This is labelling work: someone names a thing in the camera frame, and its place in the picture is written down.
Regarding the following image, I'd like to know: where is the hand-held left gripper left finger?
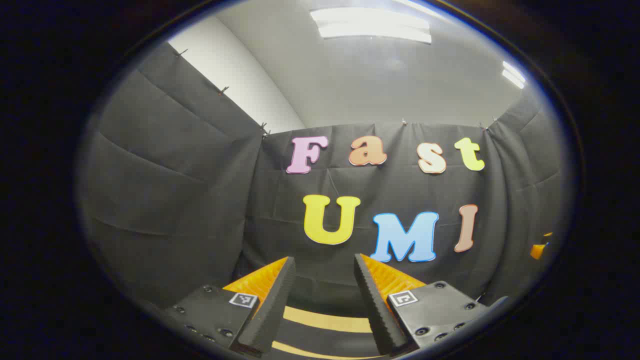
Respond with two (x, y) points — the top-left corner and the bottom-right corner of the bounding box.
(166, 256), (297, 357)

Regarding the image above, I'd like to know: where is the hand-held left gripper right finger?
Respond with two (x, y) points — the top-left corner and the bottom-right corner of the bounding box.
(353, 253), (490, 357)

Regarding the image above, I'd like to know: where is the small ceiling light panel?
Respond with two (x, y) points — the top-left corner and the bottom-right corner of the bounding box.
(501, 60), (527, 90)

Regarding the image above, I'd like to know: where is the long ceiling light panel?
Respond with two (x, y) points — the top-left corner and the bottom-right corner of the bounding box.
(310, 7), (434, 45)

